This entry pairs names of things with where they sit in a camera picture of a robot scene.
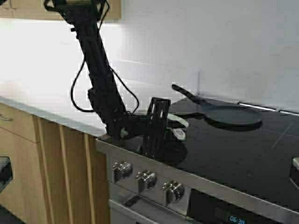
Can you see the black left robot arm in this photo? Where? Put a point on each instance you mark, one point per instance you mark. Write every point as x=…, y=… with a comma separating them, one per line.
x=86, y=17

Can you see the stove knob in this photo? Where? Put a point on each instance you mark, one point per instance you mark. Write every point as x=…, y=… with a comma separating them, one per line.
x=121, y=170
x=146, y=180
x=173, y=191

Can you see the wooden cabinet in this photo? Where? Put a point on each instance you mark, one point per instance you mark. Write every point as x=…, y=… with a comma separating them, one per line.
x=35, y=10
x=58, y=177

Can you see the wooden upper cabinet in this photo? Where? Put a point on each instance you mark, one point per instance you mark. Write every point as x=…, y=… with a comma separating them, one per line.
x=35, y=10

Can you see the left stove knob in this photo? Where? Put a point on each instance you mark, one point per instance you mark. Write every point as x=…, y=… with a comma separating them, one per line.
x=121, y=170

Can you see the stainless steel oven front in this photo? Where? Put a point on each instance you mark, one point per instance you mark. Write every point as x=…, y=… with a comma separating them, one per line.
x=203, y=202

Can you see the middle stove knob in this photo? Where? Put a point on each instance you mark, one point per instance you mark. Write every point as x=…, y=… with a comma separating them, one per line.
x=146, y=180

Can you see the wooden lower cabinet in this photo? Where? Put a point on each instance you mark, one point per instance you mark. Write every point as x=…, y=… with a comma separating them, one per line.
x=58, y=177

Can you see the black flat griddle pan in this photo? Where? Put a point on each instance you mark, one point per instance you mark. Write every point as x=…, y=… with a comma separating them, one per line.
x=233, y=117

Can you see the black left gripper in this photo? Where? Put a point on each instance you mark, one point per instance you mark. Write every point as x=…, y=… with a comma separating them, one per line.
x=152, y=126

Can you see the right stove knob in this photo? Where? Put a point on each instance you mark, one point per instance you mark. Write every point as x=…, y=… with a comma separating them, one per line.
x=173, y=191

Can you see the black glass cooktop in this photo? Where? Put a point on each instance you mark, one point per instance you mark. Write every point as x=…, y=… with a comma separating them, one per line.
x=256, y=162

